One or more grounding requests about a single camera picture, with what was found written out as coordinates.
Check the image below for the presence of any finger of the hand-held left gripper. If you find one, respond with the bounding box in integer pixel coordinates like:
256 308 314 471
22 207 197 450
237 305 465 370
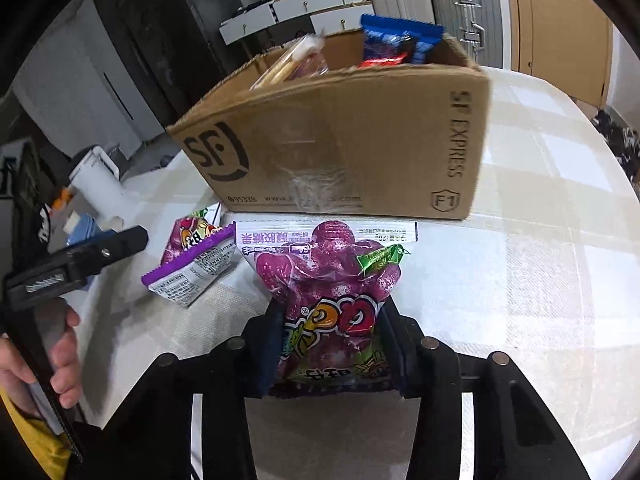
66 226 149 275

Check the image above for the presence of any black refrigerator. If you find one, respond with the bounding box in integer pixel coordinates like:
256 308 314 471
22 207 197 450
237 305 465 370
125 0 261 131

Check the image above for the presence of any large purple candy bag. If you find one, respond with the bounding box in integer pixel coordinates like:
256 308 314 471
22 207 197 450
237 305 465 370
235 219 420 396

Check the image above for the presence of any dark wardrobe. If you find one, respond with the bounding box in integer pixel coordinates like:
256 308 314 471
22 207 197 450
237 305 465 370
90 0 171 136

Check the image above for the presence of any wooden door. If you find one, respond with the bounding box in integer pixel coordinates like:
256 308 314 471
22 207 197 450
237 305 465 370
502 0 615 106

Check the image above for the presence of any person's left hand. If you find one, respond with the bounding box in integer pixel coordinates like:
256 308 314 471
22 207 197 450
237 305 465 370
0 297 82 411

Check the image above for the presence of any brown cardboard box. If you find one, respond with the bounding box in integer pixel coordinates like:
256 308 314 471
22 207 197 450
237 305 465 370
166 30 493 222

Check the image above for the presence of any orange bread packet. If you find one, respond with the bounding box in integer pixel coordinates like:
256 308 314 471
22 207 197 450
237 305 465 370
252 35 331 88

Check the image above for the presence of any white drawer desk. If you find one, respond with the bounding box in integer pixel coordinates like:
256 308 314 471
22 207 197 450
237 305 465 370
219 0 368 46

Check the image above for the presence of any blue cookie packet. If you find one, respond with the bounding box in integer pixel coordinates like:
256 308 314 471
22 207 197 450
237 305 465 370
360 13 445 65

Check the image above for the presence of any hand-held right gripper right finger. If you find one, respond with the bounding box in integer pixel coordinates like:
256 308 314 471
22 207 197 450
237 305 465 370
377 300 591 480

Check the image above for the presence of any checked tablecloth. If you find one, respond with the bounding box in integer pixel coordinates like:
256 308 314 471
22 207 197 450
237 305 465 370
75 67 636 480

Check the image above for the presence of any blue container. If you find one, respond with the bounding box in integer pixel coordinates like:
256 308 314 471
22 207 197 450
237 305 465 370
64 212 108 247

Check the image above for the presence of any white electric kettle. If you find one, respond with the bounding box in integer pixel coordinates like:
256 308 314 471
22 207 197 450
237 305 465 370
69 145 126 226

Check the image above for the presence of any pile of sneakers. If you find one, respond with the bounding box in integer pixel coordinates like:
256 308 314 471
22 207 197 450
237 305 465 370
590 107 640 181

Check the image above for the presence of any silver suitcase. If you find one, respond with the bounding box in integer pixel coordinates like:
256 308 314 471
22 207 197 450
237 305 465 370
429 0 503 66

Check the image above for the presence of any small purple candy bag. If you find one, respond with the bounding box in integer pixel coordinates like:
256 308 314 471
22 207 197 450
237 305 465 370
141 208 238 309

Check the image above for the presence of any white sliding door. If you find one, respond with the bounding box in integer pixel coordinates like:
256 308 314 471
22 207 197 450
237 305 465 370
12 0 166 156

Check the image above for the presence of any red snack packet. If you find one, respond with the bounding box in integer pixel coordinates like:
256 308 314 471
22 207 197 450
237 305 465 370
357 55 407 69

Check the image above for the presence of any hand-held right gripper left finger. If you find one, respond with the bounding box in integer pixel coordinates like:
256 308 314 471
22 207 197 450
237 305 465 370
82 302 287 480

